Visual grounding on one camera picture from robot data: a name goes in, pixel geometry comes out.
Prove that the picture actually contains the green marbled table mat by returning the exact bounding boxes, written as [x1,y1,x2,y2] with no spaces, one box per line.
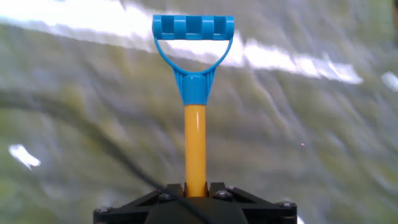
[0,0,398,224]

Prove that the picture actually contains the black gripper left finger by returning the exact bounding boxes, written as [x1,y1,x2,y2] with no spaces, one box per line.
[93,182,187,224]

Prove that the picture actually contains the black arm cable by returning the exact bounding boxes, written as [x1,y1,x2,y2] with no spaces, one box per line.
[0,90,215,224]

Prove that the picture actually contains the blue and yellow toy shovel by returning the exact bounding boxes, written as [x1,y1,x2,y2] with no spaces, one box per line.
[151,14,236,198]

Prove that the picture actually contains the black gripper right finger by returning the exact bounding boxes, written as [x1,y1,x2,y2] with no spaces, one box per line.
[206,182,299,224]

